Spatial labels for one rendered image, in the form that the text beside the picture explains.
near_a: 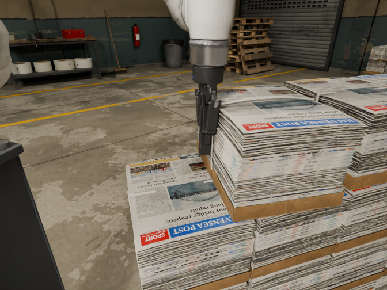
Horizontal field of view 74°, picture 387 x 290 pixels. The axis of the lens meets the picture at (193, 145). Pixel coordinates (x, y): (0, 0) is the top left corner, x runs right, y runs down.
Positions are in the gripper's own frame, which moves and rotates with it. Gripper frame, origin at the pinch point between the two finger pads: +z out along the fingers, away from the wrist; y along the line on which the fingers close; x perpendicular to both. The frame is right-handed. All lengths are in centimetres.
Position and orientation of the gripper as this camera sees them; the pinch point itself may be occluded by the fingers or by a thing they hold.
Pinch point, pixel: (205, 142)
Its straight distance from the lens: 69.4
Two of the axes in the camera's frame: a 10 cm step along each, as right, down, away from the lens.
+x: -9.5, 1.2, -2.8
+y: -3.0, -4.2, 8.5
